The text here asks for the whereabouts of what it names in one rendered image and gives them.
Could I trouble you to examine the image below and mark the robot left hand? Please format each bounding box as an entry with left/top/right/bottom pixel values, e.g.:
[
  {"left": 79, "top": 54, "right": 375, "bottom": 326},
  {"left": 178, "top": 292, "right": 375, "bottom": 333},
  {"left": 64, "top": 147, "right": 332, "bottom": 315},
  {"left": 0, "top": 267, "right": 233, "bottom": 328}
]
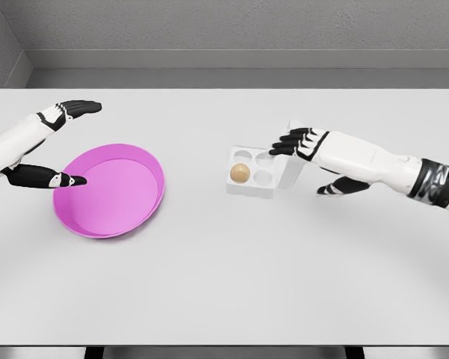
[{"left": 0, "top": 99, "right": 103, "bottom": 188}]

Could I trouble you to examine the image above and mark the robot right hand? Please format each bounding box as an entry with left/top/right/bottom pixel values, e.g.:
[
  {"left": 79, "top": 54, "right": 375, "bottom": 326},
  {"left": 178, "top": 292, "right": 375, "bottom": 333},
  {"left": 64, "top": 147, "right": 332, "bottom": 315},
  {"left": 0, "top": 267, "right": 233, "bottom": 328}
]
[{"left": 268, "top": 127, "right": 379, "bottom": 196}]

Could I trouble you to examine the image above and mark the white egg box with lid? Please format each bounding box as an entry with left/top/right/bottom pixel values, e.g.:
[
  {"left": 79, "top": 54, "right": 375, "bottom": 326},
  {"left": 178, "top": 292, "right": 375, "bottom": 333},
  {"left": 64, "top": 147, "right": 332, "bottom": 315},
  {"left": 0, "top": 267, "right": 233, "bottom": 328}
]
[{"left": 225, "top": 119, "right": 305, "bottom": 200}]

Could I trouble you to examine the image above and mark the tan egg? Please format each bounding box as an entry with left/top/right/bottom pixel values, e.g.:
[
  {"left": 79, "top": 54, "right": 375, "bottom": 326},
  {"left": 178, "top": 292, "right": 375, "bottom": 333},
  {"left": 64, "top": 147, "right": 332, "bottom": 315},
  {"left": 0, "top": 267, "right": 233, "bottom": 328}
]
[{"left": 230, "top": 163, "right": 251, "bottom": 185}]

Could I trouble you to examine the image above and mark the pink round plate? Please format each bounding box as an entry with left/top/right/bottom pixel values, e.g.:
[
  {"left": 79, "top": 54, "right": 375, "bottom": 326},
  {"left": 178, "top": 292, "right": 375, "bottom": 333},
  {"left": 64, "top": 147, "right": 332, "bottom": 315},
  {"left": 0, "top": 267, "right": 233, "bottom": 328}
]
[{"left": 52, "top": 143, "right": 166, "bottom": 239}]

